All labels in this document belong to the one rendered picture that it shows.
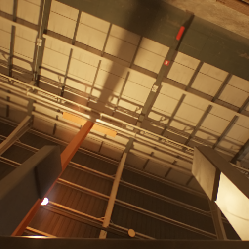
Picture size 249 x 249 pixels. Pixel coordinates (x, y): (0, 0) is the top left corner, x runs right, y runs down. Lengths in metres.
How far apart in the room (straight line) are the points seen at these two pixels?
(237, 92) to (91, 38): 7.60
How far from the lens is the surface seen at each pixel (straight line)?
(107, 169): 10.64
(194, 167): 0.17
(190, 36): 9.03
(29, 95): 10.43
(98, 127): 9.38
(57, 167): 0.17
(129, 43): 8.99
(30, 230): 8.64
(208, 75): 9.55
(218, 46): 9.37
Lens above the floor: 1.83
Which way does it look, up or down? 25 degrees up
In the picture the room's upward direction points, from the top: 157 degrees counter-clockwise
